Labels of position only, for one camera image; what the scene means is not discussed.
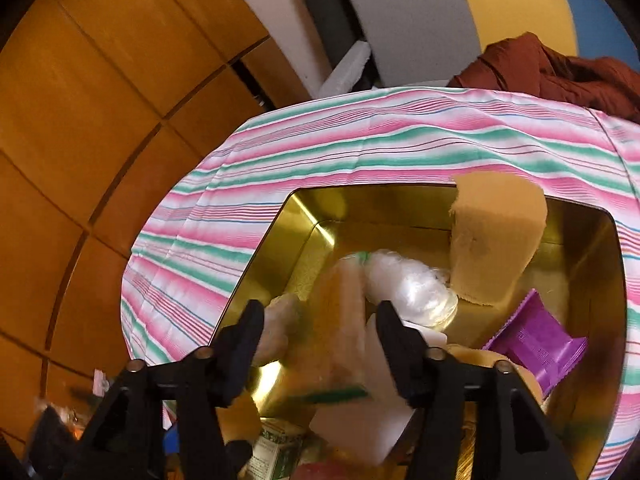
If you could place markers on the white foam block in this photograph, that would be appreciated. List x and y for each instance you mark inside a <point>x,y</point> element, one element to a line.
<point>367,428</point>

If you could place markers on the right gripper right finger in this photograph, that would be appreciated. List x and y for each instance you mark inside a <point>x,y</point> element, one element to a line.
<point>513,439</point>

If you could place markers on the grey yellow blue chair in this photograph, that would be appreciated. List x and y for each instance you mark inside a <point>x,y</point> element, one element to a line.
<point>415,41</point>

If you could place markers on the black rolled mat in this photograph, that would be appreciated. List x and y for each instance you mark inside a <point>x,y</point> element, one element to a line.
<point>337,25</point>

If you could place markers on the striped pink green tablecloth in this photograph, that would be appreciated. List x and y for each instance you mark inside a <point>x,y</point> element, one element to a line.
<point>190,254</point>

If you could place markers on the white chair armrest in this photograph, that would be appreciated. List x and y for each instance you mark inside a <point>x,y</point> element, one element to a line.
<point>347,72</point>

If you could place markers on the wooden wardrobe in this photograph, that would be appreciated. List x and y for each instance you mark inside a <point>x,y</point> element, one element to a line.
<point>105,105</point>

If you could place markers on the green white small carton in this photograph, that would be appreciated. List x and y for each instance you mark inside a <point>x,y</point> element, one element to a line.
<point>276,451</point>

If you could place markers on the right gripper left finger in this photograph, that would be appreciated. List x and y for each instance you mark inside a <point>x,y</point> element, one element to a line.
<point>124,439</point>

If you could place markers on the gold metal tin tray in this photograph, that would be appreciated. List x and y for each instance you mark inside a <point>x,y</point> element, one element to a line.
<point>577,270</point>

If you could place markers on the clear plastic bag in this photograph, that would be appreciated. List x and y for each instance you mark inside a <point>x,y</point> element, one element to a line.
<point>418,292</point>

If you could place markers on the dark red garment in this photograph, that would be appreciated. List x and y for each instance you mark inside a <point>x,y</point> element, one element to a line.
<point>524,64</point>

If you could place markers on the purple packet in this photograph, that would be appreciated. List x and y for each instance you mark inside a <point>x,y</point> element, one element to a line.
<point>533,338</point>

